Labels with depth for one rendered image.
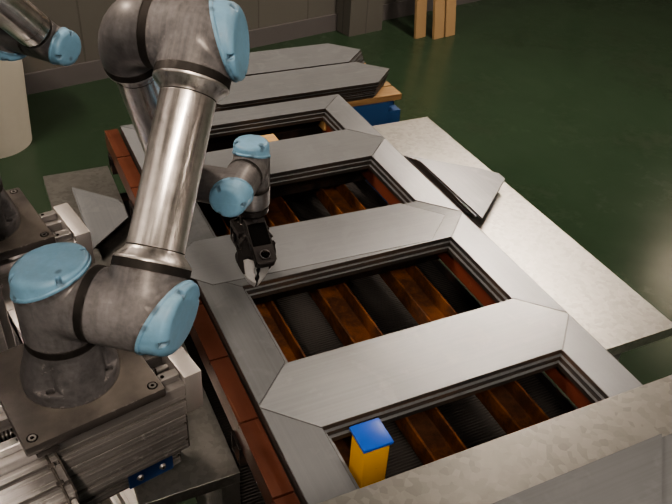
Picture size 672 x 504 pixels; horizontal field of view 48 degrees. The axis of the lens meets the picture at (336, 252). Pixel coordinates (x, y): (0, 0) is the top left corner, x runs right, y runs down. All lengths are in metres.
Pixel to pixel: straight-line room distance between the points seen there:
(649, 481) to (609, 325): 0.81
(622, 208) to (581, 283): 1.93
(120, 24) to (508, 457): 0.86
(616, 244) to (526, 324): 1.99
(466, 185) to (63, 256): 1.42
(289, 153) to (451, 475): 1.33
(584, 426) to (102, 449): 0.78
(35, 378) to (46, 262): 0.19
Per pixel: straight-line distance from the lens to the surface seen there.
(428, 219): 2.00
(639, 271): 3.55
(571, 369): 1.67
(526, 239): 2.18
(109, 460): 1.38
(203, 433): 1.65
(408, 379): 1.54
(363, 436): 1.38
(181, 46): 1.15
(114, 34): 1.21
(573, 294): 2.02
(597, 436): 1.26
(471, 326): 1.69
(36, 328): 1.17
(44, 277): 1.13
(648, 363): 3.08
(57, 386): 1.23
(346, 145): 2.31
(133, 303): 1.09
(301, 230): 1.91
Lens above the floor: 1.94
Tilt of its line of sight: 36 degrees down
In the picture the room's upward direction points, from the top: 4 degrees clockwise
